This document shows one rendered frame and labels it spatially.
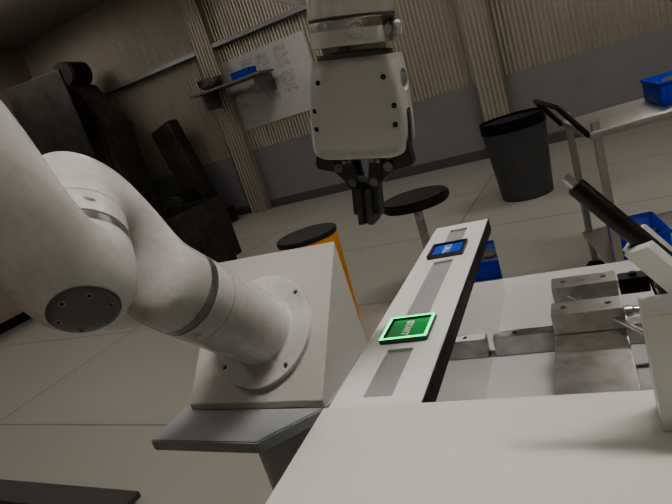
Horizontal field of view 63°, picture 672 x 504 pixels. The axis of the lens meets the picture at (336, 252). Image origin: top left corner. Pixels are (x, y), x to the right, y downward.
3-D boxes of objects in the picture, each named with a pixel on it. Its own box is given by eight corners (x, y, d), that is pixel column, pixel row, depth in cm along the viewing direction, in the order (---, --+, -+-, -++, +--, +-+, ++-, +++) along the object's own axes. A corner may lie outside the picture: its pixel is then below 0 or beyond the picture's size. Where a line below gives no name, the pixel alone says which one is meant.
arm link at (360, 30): (408, 13, 55) (410, 45, 56) (327, 24, 58) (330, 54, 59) (386, 11, 48) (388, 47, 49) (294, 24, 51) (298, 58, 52)
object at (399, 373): (505, 290, 100) (488, 217, 96) (458, 533, 52) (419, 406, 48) (454, 297, 104) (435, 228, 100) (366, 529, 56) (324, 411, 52)
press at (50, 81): (188, 228, 905) (117, 48, 831) (129, 259, 793) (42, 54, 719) (125, 242, 976) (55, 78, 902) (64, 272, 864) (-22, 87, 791)
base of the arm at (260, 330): (208, 390, 92) (120, 363, 77) (228, 283, 99) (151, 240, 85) (305, 389, 82) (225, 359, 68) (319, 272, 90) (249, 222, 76)
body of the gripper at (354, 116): (413, 35, 55) (420, 147, 59) (319, 46, 59) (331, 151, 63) (394, 36, 49) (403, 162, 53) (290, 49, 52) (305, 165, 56)
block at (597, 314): (624, 315, 68) (619, 293, 67) (627, 328, 65) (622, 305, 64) (554, 322, 71) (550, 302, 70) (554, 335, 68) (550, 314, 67)
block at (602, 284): (617, 288, 75) (614, 268, 74) (620, 299, 72) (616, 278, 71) (555, 296, 78) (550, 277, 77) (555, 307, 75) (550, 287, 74)
